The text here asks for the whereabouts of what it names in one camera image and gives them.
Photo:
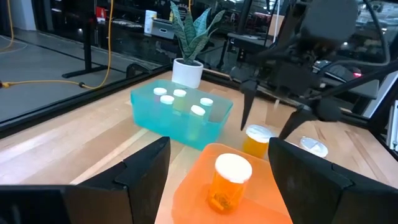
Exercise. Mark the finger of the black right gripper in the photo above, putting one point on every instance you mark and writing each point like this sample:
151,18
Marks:
295,119
248,99

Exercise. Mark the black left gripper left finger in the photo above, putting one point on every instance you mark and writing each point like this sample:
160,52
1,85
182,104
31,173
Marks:
93,202

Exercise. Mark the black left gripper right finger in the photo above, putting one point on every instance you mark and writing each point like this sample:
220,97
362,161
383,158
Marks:
326,199

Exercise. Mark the small white-capped pill bottle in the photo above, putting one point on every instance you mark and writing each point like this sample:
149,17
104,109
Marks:
197,110
167,99
160,91
179,92
206,101

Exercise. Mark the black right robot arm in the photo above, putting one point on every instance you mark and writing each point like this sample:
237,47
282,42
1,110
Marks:
329,18

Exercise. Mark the orange translucent plastic bin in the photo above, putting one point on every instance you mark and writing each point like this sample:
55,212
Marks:
186,202

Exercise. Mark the teal translucent plastic bin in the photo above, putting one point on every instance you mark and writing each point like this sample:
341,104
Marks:
149,115

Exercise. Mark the white plant pot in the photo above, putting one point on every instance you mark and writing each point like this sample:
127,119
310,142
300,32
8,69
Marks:
186,74

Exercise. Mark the green snake plant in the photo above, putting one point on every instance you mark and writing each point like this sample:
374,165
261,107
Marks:
192,37

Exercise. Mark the grey storage box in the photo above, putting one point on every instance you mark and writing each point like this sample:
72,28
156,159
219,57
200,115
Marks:
163,29

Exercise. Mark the white cylindrical container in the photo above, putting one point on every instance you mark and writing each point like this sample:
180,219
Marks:
150,21

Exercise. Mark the black desk leg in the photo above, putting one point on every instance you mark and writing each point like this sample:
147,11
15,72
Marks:
88,46

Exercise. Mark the red object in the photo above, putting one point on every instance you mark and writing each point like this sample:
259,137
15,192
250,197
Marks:
100,14

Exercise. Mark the silver metal bracket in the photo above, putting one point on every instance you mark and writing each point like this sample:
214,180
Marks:
393,124

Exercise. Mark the black frame bracket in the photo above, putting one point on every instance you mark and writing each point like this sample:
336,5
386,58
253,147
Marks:
133,69

